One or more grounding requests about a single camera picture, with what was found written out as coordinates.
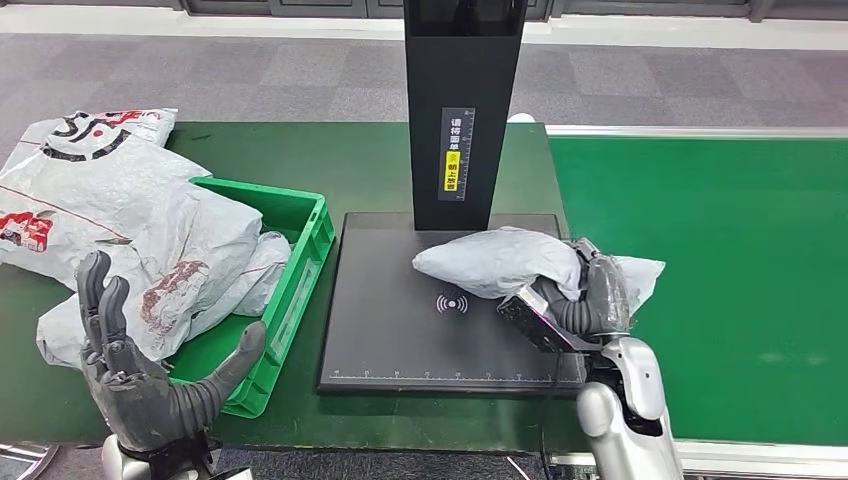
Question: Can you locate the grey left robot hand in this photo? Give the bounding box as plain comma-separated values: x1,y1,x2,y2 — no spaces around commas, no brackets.
74,250,268,456

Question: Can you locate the grey metal base plate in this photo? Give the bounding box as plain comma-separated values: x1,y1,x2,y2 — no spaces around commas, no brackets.
0,443,60,480

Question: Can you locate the white mailer bag black print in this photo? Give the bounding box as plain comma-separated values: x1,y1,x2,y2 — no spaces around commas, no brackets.
19,107,179,164

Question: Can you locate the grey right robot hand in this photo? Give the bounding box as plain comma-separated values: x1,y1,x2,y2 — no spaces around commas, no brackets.
529,238,634,339

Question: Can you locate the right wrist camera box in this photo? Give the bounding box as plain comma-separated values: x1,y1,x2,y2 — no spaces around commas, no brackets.
496,284,592,356

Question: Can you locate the green plastic crate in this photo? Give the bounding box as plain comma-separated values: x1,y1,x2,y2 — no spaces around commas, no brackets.
165,176,337,420

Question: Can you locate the grey parcel bag red line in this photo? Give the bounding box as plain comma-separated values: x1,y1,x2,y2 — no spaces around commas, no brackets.
192,231,293,336

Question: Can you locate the green conveyor belt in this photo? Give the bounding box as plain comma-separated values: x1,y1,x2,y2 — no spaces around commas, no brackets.
548,135,848,446

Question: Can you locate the grey parcel bag maroon print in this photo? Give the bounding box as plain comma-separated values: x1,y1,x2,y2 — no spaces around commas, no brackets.
36,182,265,371
411,226,666,317

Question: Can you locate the black yellow machine label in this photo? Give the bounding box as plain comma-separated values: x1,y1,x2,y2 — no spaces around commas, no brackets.
438,107,476,202

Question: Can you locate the large white QR-code mailer bag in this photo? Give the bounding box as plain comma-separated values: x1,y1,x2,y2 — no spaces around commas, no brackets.
0,139,213,293

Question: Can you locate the black inbound scanner machine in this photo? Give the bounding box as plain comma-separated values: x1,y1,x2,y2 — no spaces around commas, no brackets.
317,0,589,397

